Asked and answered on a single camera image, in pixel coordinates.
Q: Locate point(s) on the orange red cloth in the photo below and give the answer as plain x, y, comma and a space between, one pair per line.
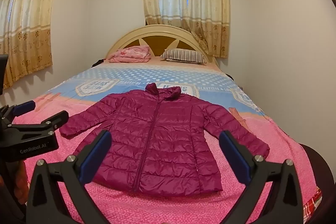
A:
21, 182

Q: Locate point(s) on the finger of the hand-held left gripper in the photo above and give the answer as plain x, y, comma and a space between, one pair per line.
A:
59, 119
25, 106

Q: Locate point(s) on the cream wooden headboard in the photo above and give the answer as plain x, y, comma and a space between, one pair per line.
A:
157, 29

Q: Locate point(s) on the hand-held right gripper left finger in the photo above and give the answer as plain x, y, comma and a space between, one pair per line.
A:
95, 158

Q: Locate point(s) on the pink blue printed bedsheet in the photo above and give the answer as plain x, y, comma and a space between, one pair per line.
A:
118, 77

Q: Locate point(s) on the magenta puffer jacket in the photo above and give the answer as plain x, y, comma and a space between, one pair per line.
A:
162, 140

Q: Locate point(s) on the black flat panel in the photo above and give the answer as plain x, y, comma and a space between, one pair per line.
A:
2, 71

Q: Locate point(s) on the folded pink blanket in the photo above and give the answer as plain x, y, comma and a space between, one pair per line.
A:
131, 54

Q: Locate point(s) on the striped pillow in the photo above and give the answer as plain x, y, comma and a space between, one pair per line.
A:
183, 56

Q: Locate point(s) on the red plaid cloth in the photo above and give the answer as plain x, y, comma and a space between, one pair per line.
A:
312, 204

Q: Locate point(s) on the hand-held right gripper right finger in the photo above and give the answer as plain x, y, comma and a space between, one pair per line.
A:
236, 158

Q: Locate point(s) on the beige floral curtain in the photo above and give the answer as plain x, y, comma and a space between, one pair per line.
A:
26, 29
168, 3

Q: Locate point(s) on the dark round furniture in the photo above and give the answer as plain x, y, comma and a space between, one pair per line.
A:
319, 166

